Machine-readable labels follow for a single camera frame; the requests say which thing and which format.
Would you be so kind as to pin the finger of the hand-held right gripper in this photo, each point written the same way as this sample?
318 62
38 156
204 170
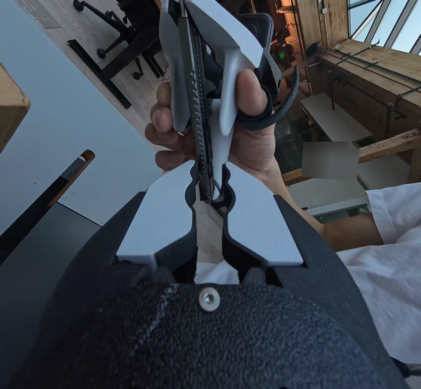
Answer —
174 66
217 17

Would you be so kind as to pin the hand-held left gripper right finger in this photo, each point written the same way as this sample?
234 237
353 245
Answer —
263 228

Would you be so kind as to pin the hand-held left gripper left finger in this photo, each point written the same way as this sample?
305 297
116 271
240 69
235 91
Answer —
158 224

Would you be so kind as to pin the metal utility knife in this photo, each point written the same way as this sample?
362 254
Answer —
199 116

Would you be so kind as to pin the person's right hand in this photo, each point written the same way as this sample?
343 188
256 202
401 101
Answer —
256 152

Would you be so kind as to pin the black office chair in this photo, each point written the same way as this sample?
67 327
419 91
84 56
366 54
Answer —
131 4

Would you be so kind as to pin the white table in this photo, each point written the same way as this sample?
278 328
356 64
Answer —
329 122

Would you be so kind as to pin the black desk frame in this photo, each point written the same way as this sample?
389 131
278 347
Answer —
98 73

